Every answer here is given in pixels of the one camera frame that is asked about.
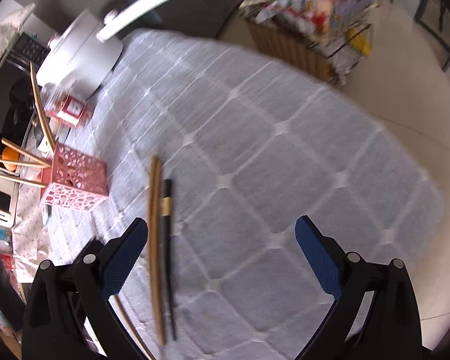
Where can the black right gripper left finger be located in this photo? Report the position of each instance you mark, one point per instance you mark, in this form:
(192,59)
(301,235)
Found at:
(68,314)

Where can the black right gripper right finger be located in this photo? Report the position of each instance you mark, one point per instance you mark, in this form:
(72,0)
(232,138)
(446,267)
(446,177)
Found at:
(374,314)

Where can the floral table cloth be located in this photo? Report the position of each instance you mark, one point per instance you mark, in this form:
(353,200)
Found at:
(31,241)

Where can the wooden chopstick on table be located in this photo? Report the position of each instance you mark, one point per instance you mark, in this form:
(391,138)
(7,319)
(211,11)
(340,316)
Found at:
(153,239)
(148,354)
(159,247)

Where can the pink perforated utensil holder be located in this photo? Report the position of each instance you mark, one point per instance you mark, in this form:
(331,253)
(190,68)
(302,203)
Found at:
(75,180)

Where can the white air fryer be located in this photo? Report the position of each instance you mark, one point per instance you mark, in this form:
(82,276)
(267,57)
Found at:
(8,202)

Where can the wooden chopstick in holder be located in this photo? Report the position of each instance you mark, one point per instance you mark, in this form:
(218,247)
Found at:
(36,161)
(18,163)
(23,181)
(44,124)

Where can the black gold chopstick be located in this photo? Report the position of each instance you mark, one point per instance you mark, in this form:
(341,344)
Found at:
(167,213)

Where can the orange citrus fruit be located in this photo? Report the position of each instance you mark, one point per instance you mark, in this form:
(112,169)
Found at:
(10,154)

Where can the red labelled glass jar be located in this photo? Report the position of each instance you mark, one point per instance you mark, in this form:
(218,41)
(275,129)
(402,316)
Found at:
(65,108)

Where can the grey quilted table cloth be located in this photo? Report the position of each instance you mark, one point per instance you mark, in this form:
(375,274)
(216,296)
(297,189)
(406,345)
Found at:
(251,145)

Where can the black microwave oven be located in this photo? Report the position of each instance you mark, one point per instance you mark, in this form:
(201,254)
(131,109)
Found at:
(26,51)

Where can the floral cloth cover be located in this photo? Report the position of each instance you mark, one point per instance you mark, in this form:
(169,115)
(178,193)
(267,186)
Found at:
(11,26)

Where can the black metal chair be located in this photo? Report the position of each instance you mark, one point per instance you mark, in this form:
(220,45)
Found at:
(438,15)

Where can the white pot with handle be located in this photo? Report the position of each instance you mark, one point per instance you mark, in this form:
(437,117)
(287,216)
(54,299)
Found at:
(84,55)

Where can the black wire rack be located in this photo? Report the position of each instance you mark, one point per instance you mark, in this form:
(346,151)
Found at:
(324,38)

